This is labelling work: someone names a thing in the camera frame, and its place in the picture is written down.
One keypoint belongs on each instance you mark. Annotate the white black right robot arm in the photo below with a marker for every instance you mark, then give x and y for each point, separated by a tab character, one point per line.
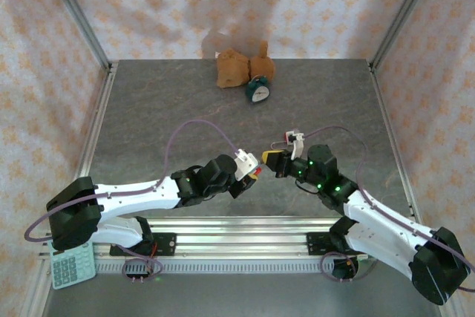
378	220

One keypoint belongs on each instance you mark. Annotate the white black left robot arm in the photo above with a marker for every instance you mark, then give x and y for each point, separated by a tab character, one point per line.
130	198

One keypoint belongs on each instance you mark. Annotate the green alarm clock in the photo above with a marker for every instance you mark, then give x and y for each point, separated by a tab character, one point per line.
259	93

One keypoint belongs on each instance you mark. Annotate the brown plush toy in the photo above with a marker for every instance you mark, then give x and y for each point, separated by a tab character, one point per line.
232	68

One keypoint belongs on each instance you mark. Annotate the teal calculator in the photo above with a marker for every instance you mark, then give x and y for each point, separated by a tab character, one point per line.
70	267

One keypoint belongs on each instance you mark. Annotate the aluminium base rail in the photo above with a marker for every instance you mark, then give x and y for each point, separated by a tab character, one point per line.
241	235

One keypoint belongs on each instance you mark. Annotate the aluminium table side rail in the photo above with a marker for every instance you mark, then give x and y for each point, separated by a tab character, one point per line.
100	109
391	127

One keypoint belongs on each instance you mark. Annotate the aluminium frame post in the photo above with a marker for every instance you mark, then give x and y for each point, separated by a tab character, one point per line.
401	16
80	16

